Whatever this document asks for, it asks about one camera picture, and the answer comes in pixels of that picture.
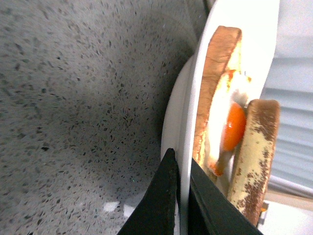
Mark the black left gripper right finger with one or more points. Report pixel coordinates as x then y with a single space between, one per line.
210 213

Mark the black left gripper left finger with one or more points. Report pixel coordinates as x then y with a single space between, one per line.
155 214

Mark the bread slice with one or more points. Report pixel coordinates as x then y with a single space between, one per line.
223 55
253 161

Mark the white round plate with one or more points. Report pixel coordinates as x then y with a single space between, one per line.
258 20

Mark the fried egg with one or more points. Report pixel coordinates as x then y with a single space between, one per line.
227 120

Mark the grey curtain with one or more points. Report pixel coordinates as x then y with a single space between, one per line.
290 81

